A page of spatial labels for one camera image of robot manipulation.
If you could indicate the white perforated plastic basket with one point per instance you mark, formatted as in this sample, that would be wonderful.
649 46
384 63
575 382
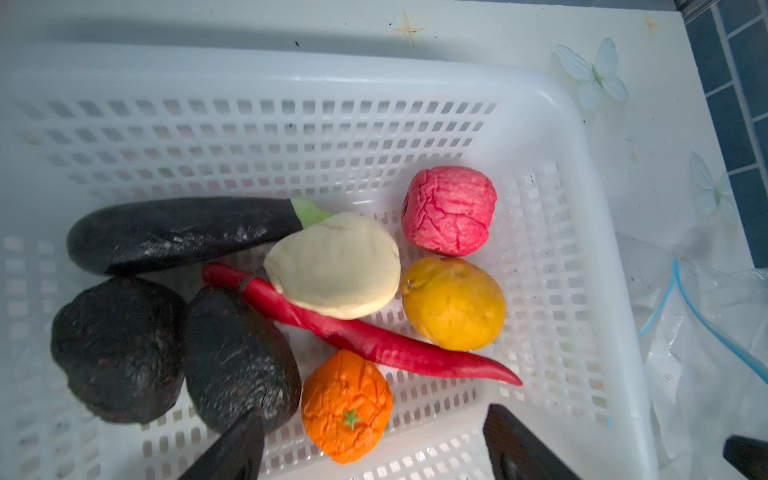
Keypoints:
85 126

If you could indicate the clear zip top bag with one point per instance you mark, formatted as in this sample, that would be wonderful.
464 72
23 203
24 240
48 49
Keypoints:
703 341

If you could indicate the black avocado far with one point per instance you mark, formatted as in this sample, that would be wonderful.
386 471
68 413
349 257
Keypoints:
120 345

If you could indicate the pink cracked ball food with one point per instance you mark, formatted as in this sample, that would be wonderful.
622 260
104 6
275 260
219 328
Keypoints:
448 210

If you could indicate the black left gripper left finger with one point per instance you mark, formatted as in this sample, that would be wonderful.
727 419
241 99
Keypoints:
237 454

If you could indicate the red chili pepper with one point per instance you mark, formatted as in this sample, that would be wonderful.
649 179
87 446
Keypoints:
372 343

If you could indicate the yellow lemon food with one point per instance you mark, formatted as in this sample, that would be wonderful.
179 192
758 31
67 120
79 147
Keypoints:
453 303

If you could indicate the black avocado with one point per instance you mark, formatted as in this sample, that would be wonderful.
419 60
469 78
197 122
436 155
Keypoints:
120 345
237 360

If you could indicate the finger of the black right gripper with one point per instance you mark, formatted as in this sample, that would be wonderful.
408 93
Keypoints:
747 455

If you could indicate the cream white bun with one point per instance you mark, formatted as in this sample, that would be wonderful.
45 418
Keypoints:
345 267

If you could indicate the black avocado near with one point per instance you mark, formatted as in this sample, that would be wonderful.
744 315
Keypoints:
237 360

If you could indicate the dark purple eggplant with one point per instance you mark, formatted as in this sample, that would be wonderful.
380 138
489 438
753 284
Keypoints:
157 235

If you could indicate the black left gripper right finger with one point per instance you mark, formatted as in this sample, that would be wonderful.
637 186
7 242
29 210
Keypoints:
516 453

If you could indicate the small orange tangerine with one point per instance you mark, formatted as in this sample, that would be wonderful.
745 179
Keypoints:
346 406

